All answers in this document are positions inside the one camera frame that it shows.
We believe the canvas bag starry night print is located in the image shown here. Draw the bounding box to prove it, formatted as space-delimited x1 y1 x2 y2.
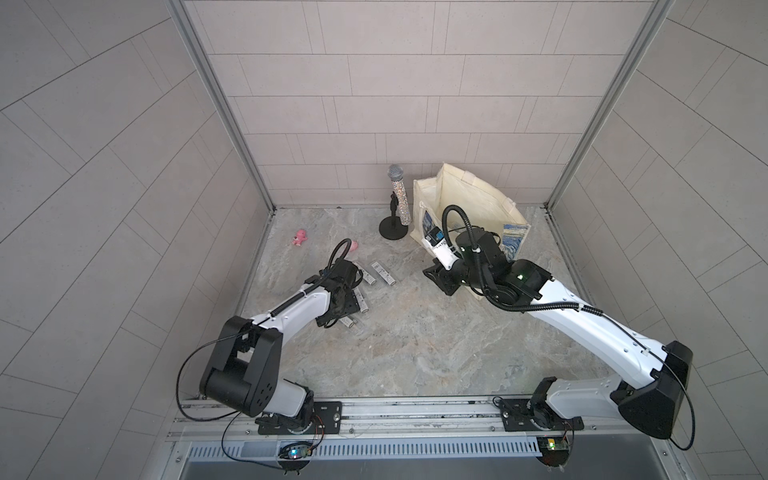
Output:
410 164 530 260

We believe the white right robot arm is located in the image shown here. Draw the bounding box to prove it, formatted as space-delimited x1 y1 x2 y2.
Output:
421 239 692 440

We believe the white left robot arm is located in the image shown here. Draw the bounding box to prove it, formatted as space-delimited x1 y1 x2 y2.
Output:
198 238 363 431

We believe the black microphone stand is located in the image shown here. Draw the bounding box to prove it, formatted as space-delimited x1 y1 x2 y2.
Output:
379 192 408 241

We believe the pink figure toy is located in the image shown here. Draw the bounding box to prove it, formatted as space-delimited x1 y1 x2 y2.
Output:
292 229 308 246

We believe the rhinestone microphone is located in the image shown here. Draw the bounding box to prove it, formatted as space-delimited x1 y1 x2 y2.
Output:
388 164 412 226

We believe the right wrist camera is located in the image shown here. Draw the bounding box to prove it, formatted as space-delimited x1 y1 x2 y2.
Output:
422 227 459 270

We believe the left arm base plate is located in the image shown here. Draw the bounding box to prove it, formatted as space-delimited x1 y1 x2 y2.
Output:
255 401 343 435

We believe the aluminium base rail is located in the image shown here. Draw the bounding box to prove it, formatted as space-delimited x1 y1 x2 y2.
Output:
161 392 667 463

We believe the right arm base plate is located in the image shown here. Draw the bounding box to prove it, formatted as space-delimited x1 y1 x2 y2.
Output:
492 396 585 432

